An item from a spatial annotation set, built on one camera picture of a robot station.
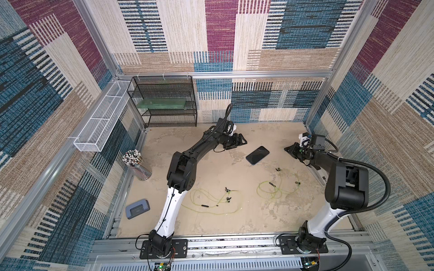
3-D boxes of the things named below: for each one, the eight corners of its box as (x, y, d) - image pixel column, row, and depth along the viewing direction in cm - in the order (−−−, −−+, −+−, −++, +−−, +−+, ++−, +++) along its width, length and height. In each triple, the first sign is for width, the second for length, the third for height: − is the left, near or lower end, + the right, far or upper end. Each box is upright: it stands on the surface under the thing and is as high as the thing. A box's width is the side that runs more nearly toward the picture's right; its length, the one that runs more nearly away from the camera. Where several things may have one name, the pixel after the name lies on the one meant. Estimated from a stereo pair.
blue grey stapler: (128, 219, 84) (126, 217, 81) (127, 208, 87) (124, 206, 85) (150, 209, 87) (148, 207, 84) (148, 199, 90) (146, 197, 88)
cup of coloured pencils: (136, 180, 97) (120, 162, 82) (140, 169, 101) (126, 149, 86) (150, 180, 97) (136, 162, 82) (153, 169, 101) (141, 149, 86)
